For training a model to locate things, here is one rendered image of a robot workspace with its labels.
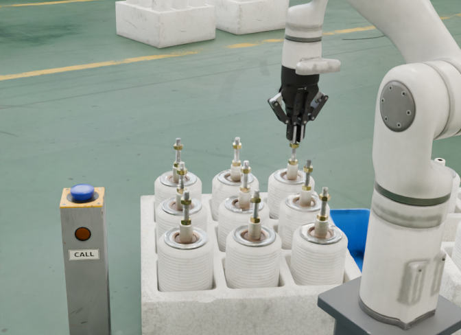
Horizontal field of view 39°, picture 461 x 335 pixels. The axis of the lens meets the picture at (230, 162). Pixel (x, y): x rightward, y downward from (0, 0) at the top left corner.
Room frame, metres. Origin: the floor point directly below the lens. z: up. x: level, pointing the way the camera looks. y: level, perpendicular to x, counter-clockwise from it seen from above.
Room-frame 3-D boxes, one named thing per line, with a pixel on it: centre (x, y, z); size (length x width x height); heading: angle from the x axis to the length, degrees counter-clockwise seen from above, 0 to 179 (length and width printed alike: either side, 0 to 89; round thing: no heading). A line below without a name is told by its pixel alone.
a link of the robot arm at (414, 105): (0.73, -0.22, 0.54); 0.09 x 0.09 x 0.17; 29
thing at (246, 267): (0.98, -0.05, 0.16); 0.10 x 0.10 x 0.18
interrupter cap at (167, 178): (1.20, 0.10, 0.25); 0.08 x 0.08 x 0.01
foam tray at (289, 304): (1.10, -0.03, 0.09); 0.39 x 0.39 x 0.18; 8
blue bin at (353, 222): (1.20, -0.29, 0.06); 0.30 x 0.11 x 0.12; 7
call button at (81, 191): (0.98, 0.25, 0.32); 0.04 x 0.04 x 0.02
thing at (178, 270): (0.96, 0.07, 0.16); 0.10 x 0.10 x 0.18
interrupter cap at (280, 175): (1.23, -0.13, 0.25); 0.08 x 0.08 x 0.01
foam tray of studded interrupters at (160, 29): (3.58, 0.39, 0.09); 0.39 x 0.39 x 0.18; 44
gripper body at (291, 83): (1.23, -0.13, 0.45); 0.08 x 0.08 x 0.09
